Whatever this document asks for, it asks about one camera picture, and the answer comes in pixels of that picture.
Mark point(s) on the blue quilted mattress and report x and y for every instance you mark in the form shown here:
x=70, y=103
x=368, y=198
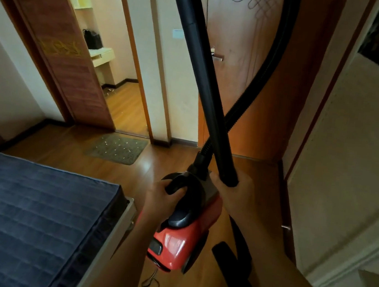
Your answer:
x=28, y=221

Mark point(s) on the person's left forearm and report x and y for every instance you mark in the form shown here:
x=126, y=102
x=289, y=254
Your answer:
x=123, y=264

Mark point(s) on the person's right forearm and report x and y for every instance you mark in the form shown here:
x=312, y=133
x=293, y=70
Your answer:
x=283, y=280

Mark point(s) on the grey patterned door mat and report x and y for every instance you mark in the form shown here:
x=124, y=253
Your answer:
x=118, y=148

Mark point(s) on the cream wardrobe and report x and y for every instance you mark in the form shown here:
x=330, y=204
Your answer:
x=347, y=175

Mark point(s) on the black bag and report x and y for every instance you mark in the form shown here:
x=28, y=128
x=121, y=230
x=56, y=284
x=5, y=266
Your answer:
x=92, y=39

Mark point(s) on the brown wooden sliding door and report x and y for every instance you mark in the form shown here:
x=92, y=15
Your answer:
x=53, y=42

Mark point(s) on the person's left hand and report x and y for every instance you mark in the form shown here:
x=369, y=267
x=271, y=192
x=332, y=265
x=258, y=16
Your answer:
x=157, y=206

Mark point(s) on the small metal wardrobe knob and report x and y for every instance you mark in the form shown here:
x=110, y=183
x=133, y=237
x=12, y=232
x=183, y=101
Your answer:
x=285, y=227

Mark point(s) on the person's right fingers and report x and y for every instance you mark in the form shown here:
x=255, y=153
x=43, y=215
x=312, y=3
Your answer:
x=217, y=181

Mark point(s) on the red canister vacuum cleaner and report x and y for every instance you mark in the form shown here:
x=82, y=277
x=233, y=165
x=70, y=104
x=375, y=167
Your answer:
x=181, y=240

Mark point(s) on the white desk with drawer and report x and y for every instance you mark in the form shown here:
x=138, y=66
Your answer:
x=101, y=60

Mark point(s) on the black vacuum wand tube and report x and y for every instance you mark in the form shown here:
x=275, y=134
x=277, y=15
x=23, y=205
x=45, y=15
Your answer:
x=202, y=64

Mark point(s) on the white wall switch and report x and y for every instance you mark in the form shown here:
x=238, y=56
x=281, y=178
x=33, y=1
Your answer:
x=178, y=33

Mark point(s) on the person's left fingers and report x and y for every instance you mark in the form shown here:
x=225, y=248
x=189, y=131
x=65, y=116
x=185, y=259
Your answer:
x=172, y=186

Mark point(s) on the white bed frame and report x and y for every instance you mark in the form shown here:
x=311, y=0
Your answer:
x=108, y=245

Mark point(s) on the person's right hand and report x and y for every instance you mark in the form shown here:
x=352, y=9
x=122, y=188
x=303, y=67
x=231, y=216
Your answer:
x=240, y=203

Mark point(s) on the black vacuum floor nozzle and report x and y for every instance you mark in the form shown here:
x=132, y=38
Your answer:
x=238, y=278

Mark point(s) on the orange wooden door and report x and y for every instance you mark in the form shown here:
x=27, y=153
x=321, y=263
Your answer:
x=248, y=87

